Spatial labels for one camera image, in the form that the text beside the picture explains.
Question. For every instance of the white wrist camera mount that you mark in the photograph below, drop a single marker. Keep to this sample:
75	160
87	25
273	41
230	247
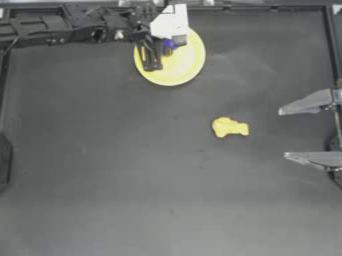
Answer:
169	23

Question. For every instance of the yellow plate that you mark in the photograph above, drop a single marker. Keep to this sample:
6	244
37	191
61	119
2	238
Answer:
182	66

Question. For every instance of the silver frame bracket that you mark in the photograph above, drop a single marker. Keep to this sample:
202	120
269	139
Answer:
209	2
124	2
158	2

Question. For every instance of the purple toy eggplant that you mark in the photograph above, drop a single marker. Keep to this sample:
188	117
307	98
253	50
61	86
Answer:
168	45

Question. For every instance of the yellow toy fried chicken piece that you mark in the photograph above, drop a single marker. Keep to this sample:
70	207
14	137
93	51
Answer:
228	127

